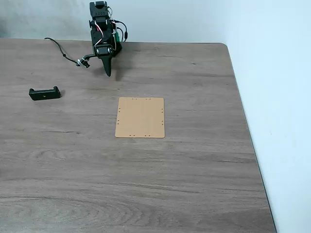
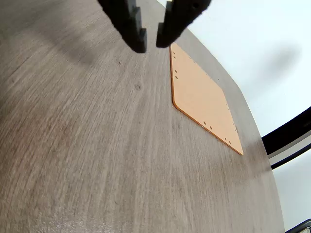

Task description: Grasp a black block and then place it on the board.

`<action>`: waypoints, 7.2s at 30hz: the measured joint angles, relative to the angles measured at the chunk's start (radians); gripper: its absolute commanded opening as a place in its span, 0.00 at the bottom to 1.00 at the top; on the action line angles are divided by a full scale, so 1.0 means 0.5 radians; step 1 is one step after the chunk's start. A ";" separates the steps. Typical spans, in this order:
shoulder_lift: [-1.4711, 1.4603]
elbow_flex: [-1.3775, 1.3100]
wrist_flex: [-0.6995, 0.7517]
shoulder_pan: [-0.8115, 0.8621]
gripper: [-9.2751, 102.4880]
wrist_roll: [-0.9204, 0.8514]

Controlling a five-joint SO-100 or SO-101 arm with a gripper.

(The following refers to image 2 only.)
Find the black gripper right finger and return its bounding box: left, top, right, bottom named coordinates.
left=155, top=0, right=212, bottom=49

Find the orange board with holes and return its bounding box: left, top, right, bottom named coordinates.
left=169, top=43, right=244, bottom=156

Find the black and white edge trim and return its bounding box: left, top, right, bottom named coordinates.
left=261, top=106, right=311, bottom=170

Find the dark device with grille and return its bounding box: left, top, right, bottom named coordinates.
left=284, top=218, right=311, bottom=233

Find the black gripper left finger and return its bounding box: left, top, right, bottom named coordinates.
left=97, top=0, right=148, bottom=54

